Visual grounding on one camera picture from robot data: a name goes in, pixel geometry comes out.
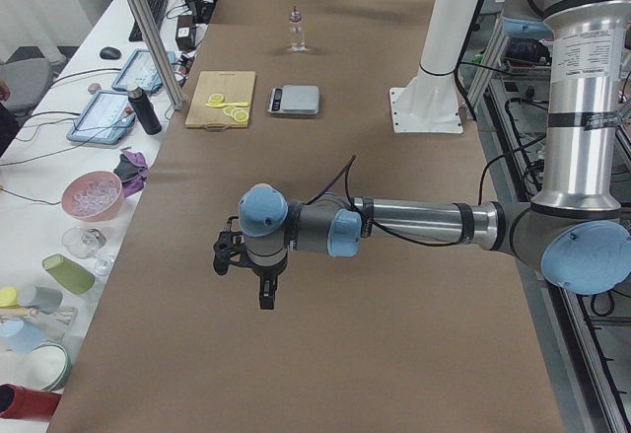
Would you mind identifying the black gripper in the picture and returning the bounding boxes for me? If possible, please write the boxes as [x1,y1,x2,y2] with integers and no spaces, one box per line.
[252,265,284,310]

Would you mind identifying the clear glass sauce bottle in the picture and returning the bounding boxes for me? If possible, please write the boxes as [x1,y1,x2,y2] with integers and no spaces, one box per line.
[289,5,306,52]

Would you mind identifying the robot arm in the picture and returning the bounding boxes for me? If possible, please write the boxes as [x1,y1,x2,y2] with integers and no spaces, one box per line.
[214,0,630,310]

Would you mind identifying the silver digital kitchen scale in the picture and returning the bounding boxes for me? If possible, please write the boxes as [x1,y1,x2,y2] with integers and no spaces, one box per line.
[267,85,320,115]

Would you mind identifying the green plastic cup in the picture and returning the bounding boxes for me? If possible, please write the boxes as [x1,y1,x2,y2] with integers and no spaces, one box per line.
[41,253,96,295]

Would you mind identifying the grey plastic cup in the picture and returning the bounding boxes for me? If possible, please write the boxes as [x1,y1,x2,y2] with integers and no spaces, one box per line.
[18,285,63,315]

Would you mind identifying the light blue plastic cup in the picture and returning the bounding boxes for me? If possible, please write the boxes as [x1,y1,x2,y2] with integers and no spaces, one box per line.
[1,318,46,354]

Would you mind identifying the yellow plastic cup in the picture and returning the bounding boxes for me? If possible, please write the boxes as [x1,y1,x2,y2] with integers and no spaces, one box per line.
[0,286,20,309]

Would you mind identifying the purple grey cloth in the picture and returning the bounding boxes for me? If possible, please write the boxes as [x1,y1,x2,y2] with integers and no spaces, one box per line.
[113,150,149,197]

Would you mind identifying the yellow plastic knife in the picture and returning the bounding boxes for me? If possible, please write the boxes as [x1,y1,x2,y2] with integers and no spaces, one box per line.
[205,102,249,108]

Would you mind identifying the clear wine glass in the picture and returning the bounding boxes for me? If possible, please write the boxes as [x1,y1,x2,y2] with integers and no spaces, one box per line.
[61,227,115,277]

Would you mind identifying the lemon slice on board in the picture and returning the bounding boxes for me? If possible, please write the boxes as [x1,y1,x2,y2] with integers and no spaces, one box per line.
[207,93,225,106]

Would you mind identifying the pink bowl with ice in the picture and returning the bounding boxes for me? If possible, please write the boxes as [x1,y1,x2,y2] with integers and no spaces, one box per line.
[61,171,124,222]

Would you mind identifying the bamboo cutting board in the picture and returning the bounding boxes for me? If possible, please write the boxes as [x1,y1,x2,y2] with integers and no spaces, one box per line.
[184,71,256,129]

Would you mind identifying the black water bottle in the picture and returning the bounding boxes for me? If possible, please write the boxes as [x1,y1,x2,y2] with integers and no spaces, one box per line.
[127,84,162,135]

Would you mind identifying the near blue teach pendant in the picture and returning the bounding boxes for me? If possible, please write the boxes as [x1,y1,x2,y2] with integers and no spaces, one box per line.
[66,90,135,145]

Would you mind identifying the blue teach pendant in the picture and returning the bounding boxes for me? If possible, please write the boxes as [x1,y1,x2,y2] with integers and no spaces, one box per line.
[111,48,162,95]
[66,90,135,145]

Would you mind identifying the white green rimmed bowl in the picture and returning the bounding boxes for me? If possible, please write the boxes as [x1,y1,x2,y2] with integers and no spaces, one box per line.
[13,343,72,392]

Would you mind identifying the far blue teach pendant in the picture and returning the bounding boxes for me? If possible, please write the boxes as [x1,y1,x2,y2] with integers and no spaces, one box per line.
[111,48,162,95]

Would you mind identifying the red cylinder container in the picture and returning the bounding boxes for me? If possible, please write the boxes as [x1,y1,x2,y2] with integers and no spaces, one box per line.
[1,384,62,421]

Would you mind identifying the black computer mouse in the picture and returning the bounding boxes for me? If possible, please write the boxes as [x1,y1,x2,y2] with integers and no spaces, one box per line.
[100,46,121,60]

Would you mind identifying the black keyboard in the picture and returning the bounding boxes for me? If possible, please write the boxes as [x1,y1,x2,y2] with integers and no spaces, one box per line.
[128,0,170,42]

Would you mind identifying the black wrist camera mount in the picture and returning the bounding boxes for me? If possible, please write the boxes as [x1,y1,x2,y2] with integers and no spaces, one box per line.
[213,216,249,276]

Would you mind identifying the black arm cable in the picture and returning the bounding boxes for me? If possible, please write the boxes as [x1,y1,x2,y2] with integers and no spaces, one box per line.
[305,155,469,247]

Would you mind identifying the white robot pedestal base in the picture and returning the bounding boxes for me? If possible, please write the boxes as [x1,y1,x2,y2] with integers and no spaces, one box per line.
[390,0,481,134]

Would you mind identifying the aluminium frame post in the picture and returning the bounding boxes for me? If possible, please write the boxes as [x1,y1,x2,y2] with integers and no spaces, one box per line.
[127,0,184,110]

